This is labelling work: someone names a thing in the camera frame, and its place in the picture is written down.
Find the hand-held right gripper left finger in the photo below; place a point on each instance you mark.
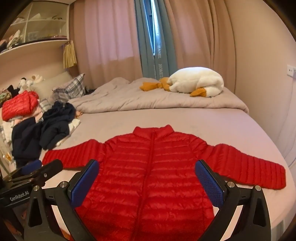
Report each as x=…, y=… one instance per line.
x=84, y=183

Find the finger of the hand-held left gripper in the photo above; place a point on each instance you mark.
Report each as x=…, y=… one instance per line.
x=31, y=167
x=52, y=166

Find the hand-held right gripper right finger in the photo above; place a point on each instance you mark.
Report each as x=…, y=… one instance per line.
x=209, y=185

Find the red puffer jacket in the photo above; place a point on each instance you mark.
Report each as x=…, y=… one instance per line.
x=150, y=162
x=18, y=106

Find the dark navy jacket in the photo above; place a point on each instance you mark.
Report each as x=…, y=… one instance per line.
x=25, y=136

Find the navy hoodie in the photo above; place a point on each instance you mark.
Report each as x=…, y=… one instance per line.
x=57, y=122

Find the white cloth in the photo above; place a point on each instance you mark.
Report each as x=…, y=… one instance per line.
x=74, y=124

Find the small peach fabric item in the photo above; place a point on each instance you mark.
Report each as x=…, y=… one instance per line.
x=78, y=114

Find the plaid cloth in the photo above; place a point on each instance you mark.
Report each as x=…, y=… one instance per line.
x=46, y=105

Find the folded red puffer jacket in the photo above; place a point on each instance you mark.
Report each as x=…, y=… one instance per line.
x=18, y=106

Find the bed with pink-grey sheet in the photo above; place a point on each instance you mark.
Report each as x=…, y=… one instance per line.
x=208, y=120

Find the plaid pillow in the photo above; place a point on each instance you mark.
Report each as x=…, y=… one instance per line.
x=70, y=87

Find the beige pillow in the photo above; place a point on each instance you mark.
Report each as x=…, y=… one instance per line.
x=53, y=82

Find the grey duvet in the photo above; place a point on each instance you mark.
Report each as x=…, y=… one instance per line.
x=129, y=97

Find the white goose plush toy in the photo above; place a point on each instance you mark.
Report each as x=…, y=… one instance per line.
x=196, y=78

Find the yellow tasselled hanging cloth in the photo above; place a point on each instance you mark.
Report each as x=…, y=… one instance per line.
x=69, y=55

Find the teal curtain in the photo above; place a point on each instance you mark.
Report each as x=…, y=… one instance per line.
x=161, y=46

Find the white wall shelf unit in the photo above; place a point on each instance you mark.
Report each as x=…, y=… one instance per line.
x=46, y=25

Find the white wall power strip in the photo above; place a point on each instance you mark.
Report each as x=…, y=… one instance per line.
x=291, y=70

